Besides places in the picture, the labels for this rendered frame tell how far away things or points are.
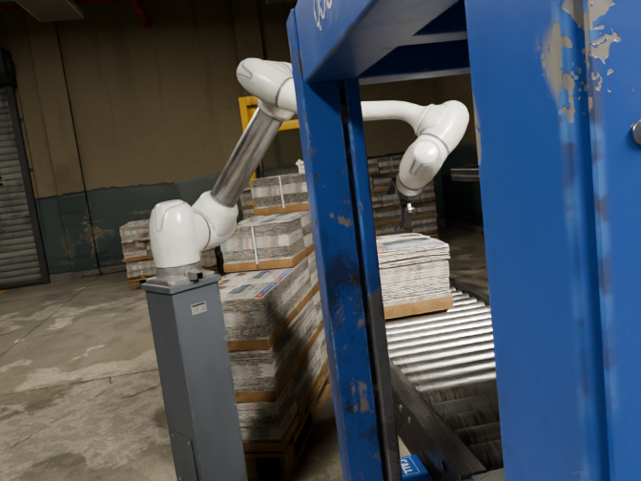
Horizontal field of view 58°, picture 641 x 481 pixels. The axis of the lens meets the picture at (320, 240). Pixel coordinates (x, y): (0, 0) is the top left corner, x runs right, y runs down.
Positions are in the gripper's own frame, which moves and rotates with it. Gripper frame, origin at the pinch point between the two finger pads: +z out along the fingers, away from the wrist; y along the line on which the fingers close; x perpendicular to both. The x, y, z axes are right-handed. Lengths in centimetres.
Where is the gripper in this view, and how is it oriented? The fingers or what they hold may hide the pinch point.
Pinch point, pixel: (395, 210)
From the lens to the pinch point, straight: 196.3
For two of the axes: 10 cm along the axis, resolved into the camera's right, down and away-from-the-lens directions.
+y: 1.8, 9.3, -3.2
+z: -0.9, 3.4, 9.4
